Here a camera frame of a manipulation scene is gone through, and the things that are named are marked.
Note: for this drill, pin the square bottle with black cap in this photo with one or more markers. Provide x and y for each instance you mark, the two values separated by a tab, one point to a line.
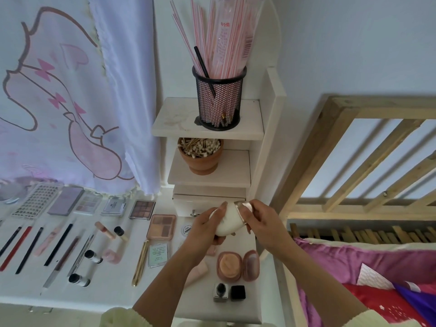
220	290

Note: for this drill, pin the dark container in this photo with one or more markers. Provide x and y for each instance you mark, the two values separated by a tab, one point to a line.
219	102

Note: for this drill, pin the white table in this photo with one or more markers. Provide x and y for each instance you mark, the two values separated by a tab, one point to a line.
197	303

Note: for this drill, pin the person's left forearm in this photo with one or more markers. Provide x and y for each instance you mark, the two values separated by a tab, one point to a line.
167	293

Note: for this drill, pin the terracotta pot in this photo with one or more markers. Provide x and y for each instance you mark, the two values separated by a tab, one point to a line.
201	165

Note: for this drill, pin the pink blush pan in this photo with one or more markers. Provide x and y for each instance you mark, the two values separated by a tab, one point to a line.
212	250

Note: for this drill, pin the white egg-shaped case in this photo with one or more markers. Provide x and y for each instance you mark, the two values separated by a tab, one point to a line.
231	218

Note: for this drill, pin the white false eyelash tray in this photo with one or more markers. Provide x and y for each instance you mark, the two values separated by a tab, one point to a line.
35	201

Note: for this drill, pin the red shiny packet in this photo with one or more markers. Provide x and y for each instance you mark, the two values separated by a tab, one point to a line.
375	306

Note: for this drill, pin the tan eyeshadow palette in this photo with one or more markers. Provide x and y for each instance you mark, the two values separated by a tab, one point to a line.
161	226

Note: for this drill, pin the bunch of cotton swabs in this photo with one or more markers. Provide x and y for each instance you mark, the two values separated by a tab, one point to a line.
199	147

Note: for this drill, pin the person's left hand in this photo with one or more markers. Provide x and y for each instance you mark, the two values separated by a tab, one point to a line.
201	235

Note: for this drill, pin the lavender rectangular palette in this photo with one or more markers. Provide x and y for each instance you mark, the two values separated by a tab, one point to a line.
66	200

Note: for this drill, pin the pink cartoon print cloth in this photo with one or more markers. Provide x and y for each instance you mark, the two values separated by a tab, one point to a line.
68	92

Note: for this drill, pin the bunch of pink sticks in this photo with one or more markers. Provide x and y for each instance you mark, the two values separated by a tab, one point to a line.
228	30

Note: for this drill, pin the white paper sheet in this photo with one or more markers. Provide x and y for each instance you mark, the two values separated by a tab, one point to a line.
375	275

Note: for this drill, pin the small round white jar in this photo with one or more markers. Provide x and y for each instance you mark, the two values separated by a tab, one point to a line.
185	229

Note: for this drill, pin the person's right hand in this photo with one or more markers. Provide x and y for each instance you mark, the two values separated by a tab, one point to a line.
269	231

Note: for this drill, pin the wooden bed frame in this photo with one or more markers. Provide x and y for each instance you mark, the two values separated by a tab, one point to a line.
313	160

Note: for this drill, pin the red lip pencil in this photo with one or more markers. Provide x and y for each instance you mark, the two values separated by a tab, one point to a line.
15	248

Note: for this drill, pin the pink cushion compact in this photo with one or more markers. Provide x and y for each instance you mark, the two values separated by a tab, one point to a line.
229	267

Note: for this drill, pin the round silver compact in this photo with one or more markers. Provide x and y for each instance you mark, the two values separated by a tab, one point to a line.
10	192

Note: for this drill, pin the white shelf unit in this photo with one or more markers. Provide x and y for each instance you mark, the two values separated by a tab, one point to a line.
177	119

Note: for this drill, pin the person's right forearm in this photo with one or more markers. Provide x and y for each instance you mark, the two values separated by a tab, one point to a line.
320	289

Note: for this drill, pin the pink foundation tube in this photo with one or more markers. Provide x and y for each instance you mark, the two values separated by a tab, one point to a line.
196	273

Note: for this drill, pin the blue cloth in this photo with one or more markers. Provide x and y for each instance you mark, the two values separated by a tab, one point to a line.
419	303

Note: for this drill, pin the clear eyeshadow palette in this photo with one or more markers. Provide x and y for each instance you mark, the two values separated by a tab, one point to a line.
88	202

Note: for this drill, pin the dark brown eyeshadow palette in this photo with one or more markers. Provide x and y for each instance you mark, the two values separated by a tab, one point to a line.
142	209

